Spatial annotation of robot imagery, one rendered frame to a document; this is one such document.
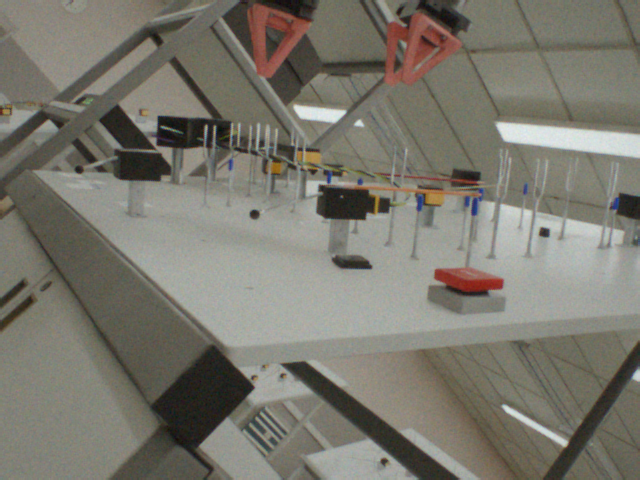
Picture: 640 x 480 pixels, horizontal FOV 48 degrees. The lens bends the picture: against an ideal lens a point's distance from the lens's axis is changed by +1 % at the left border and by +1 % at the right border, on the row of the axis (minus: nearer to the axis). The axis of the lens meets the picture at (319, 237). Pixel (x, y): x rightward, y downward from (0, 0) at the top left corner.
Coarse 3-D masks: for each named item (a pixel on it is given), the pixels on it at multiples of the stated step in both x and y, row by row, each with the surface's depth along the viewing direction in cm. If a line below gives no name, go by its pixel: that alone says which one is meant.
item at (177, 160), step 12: (168, 120) 146; (180, 120) 146; (192, 120) 149; (168, 132) 151; (192, 132) 149; (156, 144) 148; (168, 144) 147; (180, 144) 147; (192, 144) 150; (180, 156) 151; (180, 168) 152; (180, 180) 152
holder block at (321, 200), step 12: (324, 192) 89; (336, 192) 88; (348, 192) 88; (360, 192) 89; (324, 204) 88; (336, 204) 88; (348, 204) 89; (360, 204) 89; (324, 216) 88; (336, 216) 89; (348, 216) 89; (360, 216) 89
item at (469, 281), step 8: (440, 272) 71; (448, 272) 71; (456, 272) 71; (464, 272) 71; (472, 272) 72; (480, 272) 72; (488, 272) 72; (440, 280) 71; (448, 280) 70; (456, 280) 69; (464, 280) 68; (472, 280) 68; (480, 280) 69; (488, 280) 69; (496, 280) 70; (448, 288) 72; (456, 288) 70; (464, 288) 68; (472, 288) 69; (480, 288) 69; (488, 288) 70; (496, 288) 70
